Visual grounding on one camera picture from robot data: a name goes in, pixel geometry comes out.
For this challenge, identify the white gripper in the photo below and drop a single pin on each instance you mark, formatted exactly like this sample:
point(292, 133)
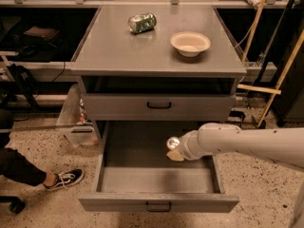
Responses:
point(184, 146)

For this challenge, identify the orange soda can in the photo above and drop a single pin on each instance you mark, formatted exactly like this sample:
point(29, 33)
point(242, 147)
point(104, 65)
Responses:
point(172, 143)

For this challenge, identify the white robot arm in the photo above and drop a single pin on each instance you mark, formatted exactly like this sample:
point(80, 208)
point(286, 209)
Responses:
point(281, 146)

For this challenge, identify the open grey middle drawer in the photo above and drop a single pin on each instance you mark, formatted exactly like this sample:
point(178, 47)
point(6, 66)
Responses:
point(133, 169)

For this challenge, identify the closed grey top drawer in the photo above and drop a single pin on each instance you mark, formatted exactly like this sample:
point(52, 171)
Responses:
point(146, 107)

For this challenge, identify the grey drawer cabinet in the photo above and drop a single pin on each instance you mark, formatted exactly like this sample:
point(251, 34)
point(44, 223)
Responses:
point(112, 60)

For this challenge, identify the green soda can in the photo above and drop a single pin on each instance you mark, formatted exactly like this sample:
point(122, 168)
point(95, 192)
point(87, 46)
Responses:
point(142, 22)

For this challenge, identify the beige paper bowl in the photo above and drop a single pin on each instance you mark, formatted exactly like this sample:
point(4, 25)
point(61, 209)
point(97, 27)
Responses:
point(190, 44)

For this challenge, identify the black and white sneaker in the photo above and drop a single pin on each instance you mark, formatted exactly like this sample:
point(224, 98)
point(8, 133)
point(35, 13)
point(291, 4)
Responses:
point(63, 180)

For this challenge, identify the person's leg in black trousers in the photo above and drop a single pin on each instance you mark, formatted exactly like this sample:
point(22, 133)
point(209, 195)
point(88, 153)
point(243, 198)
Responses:
point(15, 166)

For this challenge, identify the black chair caster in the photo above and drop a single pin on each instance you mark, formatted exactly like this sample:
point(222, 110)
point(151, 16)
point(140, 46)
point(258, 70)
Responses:
point(16, 206)

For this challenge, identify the brown box on shelf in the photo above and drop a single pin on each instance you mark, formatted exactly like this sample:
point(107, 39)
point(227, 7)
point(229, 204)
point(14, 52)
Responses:
point(47, 34)

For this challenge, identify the black middle drawer handle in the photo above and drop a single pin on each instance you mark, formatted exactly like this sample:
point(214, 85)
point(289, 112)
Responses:
point(158, 207)

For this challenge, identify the black drawer handle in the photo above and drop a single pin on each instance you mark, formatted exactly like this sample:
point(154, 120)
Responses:
point(158, 207)
point(158, 106)

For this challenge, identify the black top drawer handle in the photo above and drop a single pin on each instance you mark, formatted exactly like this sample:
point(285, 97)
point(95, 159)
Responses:
point(158, 106)

